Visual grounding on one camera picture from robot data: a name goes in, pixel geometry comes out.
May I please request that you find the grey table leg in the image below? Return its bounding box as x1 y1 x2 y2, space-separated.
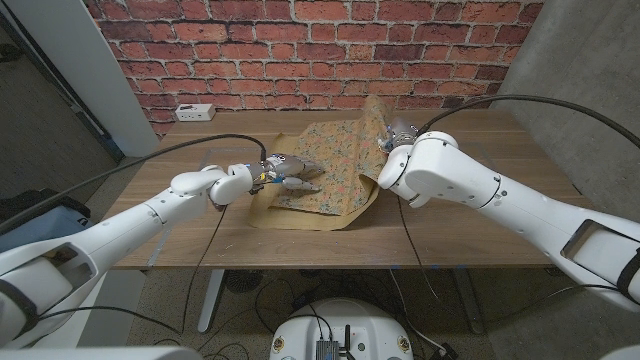
452 269 485 335

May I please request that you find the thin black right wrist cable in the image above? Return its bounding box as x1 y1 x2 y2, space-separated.
397 195 451 311

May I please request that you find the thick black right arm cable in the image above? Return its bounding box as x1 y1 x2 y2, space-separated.
415 94 640 149

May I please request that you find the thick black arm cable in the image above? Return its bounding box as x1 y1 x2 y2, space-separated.
0 133 269 236
415 94 640 149

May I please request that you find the small grey electronics box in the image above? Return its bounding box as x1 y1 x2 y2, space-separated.
315 339 342 360

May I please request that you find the thin black left wrist cable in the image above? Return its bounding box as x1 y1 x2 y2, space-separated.
179 205 229 335

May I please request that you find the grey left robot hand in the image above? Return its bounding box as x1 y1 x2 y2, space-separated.
247 153 325 194

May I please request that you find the brown gridded floral wrapping paper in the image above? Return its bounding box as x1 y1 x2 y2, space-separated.
248 94 396 232

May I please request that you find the white robot torso base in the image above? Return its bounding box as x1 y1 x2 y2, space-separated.
269 298 415 360

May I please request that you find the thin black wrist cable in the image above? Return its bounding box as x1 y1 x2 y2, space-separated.
179 205 229 335
397 195 451 311

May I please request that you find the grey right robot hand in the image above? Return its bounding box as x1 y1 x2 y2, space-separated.
377 117 420 154

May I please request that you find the red brick printed backdrop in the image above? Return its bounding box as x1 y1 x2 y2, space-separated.
84 0 545 137

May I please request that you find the white power strip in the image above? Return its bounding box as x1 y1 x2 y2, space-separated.
174 103 217 123

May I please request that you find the black cloth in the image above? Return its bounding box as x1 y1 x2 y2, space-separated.
0 188 93 236

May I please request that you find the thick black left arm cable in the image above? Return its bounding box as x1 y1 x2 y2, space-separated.
0 133 269 236

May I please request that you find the white table leg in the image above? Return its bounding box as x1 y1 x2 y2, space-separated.
197 269 226 335

